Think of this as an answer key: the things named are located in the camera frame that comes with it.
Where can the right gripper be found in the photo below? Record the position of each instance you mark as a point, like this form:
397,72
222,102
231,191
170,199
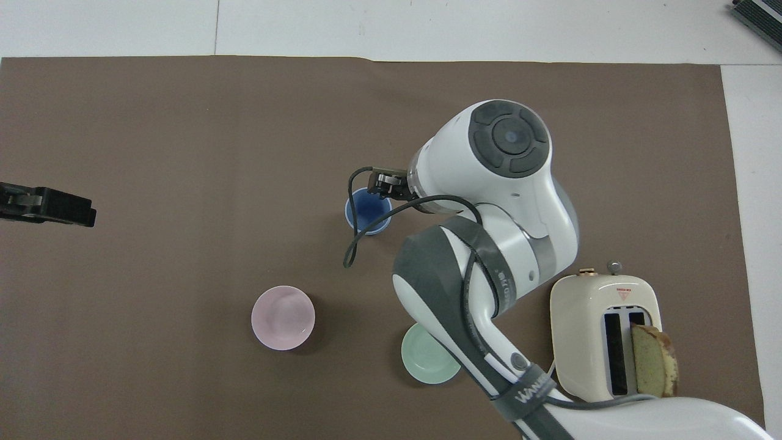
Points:
394,186

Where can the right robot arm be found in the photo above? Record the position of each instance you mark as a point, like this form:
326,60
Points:
519,201

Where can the blue cup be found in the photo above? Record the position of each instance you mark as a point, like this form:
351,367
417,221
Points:
366,211

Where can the pink cup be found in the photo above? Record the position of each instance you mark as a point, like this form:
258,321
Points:
283,318

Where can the green cup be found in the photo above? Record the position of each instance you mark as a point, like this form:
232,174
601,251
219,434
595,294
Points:
424,363

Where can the cream toaster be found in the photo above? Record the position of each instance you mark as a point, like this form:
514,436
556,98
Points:
580,330

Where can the bread slice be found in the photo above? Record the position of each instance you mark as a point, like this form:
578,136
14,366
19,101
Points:
650,363

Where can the dark grey ribbed box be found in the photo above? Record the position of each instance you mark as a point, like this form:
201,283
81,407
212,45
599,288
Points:
760,13

